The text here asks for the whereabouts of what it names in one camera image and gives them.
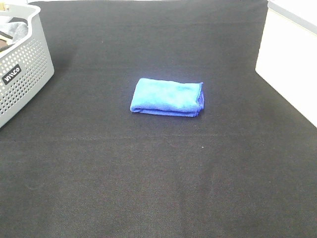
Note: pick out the grey towel in basket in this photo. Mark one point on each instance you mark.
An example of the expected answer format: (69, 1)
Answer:
(18, 30)

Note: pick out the brown cloth in basket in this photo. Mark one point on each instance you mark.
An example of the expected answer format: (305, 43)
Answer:
(4, 45)

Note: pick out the grey perforated laundry basket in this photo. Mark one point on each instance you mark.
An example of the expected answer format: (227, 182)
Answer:
(25, 67)

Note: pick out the blue microfibre towel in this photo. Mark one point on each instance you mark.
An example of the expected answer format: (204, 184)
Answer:
(167, 98)

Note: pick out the black table cloth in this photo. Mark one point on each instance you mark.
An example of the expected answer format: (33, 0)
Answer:
(77, 163)

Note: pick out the white plastic storage box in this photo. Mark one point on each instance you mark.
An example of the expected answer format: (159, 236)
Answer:
(287, 58)

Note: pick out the yellow cloth in basket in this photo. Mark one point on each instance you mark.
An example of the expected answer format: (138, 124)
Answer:
(5, 37)

